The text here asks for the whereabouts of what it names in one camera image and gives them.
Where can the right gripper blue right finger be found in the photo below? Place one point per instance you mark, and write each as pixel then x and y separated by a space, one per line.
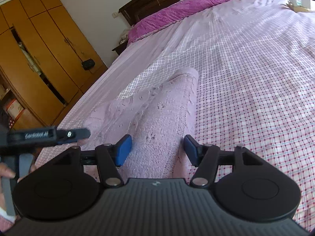
pixel 206 158

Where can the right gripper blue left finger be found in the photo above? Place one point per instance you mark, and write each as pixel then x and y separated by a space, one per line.
pixel 107 158

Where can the lilac knitted cardigan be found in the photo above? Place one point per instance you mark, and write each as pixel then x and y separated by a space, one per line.
pixel 157 118

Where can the person's left hand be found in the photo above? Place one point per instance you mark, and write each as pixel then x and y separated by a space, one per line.
pixel 5 172

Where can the yellow wooden wardrobe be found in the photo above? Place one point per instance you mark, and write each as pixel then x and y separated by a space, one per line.
pixel 42 77

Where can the small black hanging bag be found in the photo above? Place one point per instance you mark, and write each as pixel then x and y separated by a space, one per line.
pixel 88 60

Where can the dark wooden nightstand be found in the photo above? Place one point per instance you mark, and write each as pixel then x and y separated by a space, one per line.
pixel 121 47

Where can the pink checked bed sheet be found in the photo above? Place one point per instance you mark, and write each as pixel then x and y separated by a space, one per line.
pixel 255 60

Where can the crumpled cloth on nightstand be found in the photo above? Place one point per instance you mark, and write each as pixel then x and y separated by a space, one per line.
pixel 124 36

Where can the magenta crinkled pillow cover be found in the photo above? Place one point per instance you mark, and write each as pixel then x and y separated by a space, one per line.
pixel 168 16

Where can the beige power strip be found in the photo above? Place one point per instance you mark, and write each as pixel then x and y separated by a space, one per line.
pixel 298 8

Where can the white charger plug right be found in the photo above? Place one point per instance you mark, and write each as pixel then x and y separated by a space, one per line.
pixel 306 4

